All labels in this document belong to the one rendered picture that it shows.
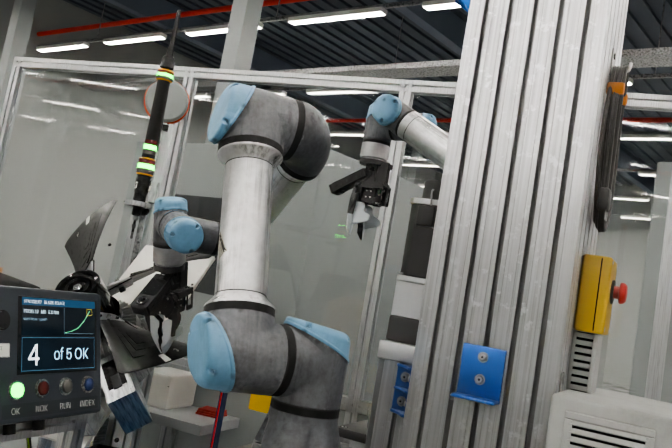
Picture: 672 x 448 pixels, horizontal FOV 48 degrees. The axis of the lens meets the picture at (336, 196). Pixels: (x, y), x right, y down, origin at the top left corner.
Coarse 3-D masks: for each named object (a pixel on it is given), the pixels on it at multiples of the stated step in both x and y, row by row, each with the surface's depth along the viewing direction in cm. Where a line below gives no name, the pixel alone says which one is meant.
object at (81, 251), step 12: (108, 204) 217; (96, 216) 217; (108, 216) 211; (84, 228) 218; (96, 228) 211; (72, 240) 220; (84, 240) 213; (96, 240) 206; (72, 252) 217; (84, 252) 209; (84, 264) 206
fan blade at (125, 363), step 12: (108, 324) 182; (120, 324) 185; (132, 324) 188; (108, 336) 177; (120, 336) 178; (132, 336) 179; (144, 336) 182; (120, 348) 173; (132, 348) 174; (144, 348) 175; (156, 348) 177; (180, 348) 180; (120, 360) 169; (132, 360) 170; (144, 360) 171; (156, 360) 172; (120, 372) 166
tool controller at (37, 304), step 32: (0, 288) 104; (32, 288) 110; (0, 320) 102; (32, 320) 109; (64, 320) 115; (96, 320) 122; (0, 352) 103; (64, 352) 114; (96, 352) 121; (0, 384) 102; (32, 384) 107; (96, 384) 120; (0, 416) 101; (32, 416) 106; (64, 416) 113
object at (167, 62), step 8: (168, 48) 198; (168, 56) 197; (160, 64) 198; (168, 64) 197; (144, 176) 193; (136, 184) 193; (144, 184) 193; (136, 192) 193; (144, 192) 193; (136, 200) 193; (144, 200) 194; (136, 208) 193
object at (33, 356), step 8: (24, 336) 107; (32, 336) 108; (40, 336) 110; (24, 344) 107; (32, 344) 108; (40, 344) 110; (24, 352) 107; (32, 352) 108; (40, 352) 109; (24, 360) 106; (32, 360) 108; (40, 360) 109; (24, 368) 106; (32, 368) 108; (40, 368) 109
